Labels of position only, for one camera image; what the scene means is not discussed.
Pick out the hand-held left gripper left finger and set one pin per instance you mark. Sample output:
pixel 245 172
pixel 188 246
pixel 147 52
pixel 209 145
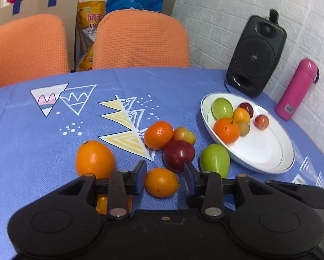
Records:
pixel 141 176

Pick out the black speaker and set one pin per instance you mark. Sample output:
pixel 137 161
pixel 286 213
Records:
pixel 255 57

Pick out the pink thermos bottle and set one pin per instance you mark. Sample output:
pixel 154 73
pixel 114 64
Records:
pixel 297 89

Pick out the yellowish orange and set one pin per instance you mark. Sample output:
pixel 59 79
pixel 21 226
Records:
pixel 241 115

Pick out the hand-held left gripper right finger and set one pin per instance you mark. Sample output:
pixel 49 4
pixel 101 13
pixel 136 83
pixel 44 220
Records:
pixel 190 176

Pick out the orange fabric chair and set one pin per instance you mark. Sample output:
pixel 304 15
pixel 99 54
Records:
pixel 26 48
pixel 140 40

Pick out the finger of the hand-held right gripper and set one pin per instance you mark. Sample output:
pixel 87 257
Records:
pixel 311 197

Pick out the mandarin with green stem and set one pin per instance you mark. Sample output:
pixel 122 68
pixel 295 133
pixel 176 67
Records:
pixel 226 130

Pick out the small yellow red plum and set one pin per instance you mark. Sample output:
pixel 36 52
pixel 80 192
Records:
pixel 185 135

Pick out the white plate with blue rim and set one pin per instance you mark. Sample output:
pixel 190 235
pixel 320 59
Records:
pixel 259 149

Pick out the tan longan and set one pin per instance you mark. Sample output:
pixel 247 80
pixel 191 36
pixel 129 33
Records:
pixel 244 128

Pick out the small orange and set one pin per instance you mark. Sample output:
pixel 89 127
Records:
pixel 160 182

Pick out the yellow sack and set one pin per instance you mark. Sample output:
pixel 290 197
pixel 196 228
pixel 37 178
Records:
pixel 86 13

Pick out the green jujube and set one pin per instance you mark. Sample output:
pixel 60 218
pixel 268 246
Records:
pixel 214 159
pixel 222 107

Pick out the dark red plum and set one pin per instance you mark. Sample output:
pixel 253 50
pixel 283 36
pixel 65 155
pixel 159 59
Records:
pixel 178 154
pixel 247 108

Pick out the blue printed tablecloth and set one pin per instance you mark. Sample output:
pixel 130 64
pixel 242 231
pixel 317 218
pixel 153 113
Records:
pixel 29 140

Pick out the pink red plum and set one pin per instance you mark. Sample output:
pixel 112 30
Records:
pixel 261 122

